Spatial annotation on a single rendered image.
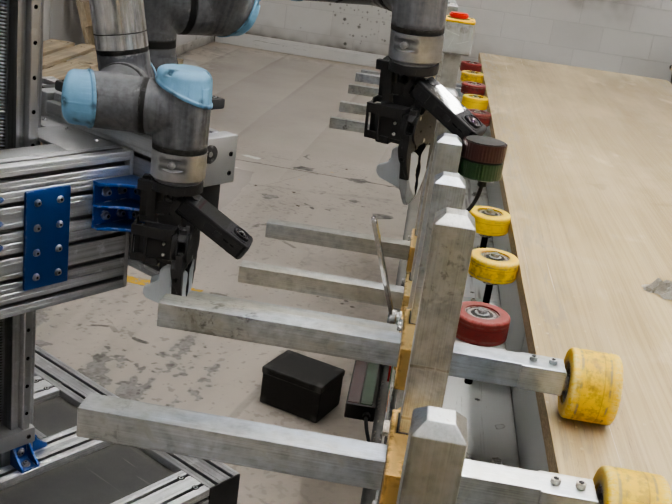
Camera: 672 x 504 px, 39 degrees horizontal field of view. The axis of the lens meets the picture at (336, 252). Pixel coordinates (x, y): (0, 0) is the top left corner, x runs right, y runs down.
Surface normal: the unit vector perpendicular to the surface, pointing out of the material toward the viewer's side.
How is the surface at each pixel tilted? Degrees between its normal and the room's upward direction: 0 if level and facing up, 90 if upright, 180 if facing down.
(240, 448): 90
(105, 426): 90
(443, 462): 90
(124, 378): 0
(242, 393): 0
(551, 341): 0
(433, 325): 90
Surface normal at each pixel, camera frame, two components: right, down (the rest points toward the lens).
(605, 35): -0.17, 0.32
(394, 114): -0.51, 0.32
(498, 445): 0.13, -0.93
